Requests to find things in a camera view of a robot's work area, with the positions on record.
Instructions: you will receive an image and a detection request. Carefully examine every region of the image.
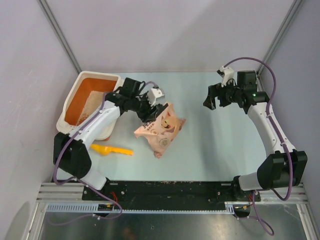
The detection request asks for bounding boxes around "yellow plastic litter scoop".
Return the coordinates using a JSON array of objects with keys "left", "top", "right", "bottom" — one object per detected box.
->
[{"left": 90, "top": 144, "right": 134, "bottom": 156}]

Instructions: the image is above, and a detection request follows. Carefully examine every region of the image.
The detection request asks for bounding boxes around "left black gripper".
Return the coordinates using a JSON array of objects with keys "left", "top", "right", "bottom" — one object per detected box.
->
[{"left": 129, "top": 91, "right": 159, "bottom": 123}]

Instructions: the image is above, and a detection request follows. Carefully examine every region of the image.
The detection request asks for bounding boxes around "white orange litter box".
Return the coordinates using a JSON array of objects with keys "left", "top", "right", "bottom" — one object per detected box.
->
[{"left": 56, "top": 71, "right": 124, "bottom": 134}]

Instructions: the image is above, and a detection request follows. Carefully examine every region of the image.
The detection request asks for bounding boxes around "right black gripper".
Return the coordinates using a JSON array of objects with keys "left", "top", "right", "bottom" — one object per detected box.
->
[{"left": 203, "top": 78, "right": 243, "bottom": 110}]

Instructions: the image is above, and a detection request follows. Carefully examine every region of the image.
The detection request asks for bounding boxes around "grey slotted cable duct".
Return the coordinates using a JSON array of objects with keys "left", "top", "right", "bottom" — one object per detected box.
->
[{"left": 46, "top": 202, "right": 235, "bottom": 215}]

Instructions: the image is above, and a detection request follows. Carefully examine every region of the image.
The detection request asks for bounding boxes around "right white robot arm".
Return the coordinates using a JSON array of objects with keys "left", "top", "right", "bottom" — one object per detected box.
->
[{"left": 203, "top": 67, "right": 308, "bottom": 201}]

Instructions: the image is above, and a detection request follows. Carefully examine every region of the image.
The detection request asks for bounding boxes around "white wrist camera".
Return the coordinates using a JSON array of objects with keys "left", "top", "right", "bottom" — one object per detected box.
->
[
  {"left": 217, "top": 66, "right": 235, "bottom": 88},
  {"left": 147, "top": 87, "right": 166, "bottom": 107}
]

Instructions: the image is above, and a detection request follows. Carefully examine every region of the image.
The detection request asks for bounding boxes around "pink cat litter bag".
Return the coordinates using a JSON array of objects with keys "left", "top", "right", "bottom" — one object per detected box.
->
[{"left": 134, "top": 102, "right": 186, "bottom": 159}]

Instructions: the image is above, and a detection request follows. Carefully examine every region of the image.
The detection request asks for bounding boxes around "aluminium frame rail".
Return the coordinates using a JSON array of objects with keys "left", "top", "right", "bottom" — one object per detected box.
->
[{"left": 36, "top": 182, "right": 309, "bottom": 205}]

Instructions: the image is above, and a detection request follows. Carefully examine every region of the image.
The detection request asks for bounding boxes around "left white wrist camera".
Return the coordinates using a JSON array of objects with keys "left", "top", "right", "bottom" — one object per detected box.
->
[{"left": 147, "top": 87, "right": 166, "bottom": 107}]

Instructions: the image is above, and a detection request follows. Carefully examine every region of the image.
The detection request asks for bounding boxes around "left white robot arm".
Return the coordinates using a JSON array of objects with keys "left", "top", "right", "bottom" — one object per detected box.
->
[{"left": 53, "top": 77, "right": 168, "bottom": 200}]

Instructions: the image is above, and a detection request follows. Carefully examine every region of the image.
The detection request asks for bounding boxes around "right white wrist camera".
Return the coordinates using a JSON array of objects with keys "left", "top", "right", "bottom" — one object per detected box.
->
[{"left": 217, "top": 66, "right": 235, "bottom": 88}]

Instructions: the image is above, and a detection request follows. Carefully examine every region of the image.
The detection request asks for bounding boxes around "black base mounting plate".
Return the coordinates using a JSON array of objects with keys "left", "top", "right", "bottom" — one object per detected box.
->
[{"left": 81, "top": 180, "right": 261, "bottom": 212}]

